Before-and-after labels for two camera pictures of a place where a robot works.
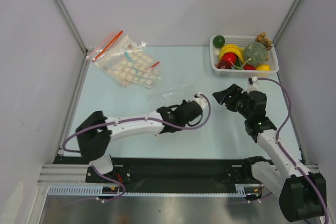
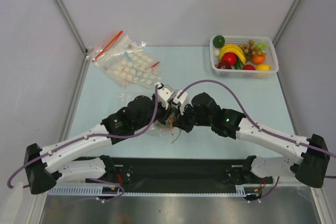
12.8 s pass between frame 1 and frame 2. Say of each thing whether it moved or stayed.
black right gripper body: moved
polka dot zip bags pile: stayed
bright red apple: stayed
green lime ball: stayed
